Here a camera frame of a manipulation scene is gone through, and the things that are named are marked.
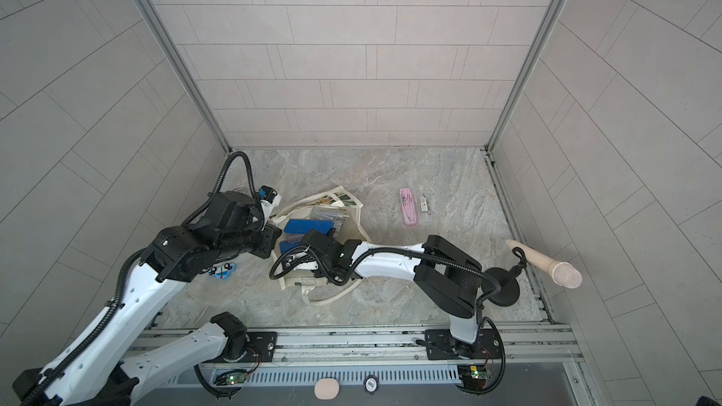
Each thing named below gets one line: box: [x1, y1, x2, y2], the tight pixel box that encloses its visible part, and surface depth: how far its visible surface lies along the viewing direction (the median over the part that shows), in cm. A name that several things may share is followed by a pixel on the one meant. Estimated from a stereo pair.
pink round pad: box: [313, 377, 340, 401], surface depth 66 cm
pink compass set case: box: [399, 187, 418, 226], surface depth 100 cm
